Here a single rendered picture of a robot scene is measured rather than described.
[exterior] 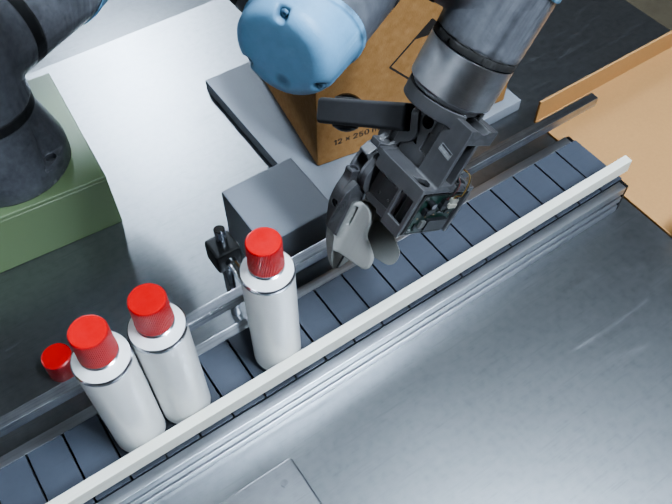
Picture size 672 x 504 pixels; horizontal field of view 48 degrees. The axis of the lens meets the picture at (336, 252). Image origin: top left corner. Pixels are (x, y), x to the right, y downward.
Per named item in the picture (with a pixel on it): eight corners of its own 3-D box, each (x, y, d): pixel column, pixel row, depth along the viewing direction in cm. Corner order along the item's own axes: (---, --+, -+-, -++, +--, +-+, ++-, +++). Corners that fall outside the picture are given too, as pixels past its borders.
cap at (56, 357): (82, 355, 87) (74, 341, 84) (76, 382, 85) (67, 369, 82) (52, 355, 87) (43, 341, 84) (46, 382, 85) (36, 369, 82)
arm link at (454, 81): (415, 19, 60) (475, 29, 65) (389, 69, 62) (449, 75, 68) (477, 71, 56) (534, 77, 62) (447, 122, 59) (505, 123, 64)
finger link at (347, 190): (323, 236, 69) (364, 160, 64) (314, 225, 70) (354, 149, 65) (358, 231, 72) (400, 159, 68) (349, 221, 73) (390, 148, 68)
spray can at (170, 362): (176, 436, 76) (131, 337, 59) (153, 397, 78) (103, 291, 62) (220, 409, 77) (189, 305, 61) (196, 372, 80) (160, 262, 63)
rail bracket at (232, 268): (250, 353, 87) (234, 274, 73) (219, 309, 90) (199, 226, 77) (274, 339, 88) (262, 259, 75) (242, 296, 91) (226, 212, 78)
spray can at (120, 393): (129, 465, 74) (69, 371, 57) (107, 425, 76) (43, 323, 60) (176, 437, 76) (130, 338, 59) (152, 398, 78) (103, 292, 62)
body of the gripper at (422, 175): (389, 244, 64) (459, 129, 58) (332, 182, 68) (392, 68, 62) (443, 236, 70) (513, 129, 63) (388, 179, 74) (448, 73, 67)
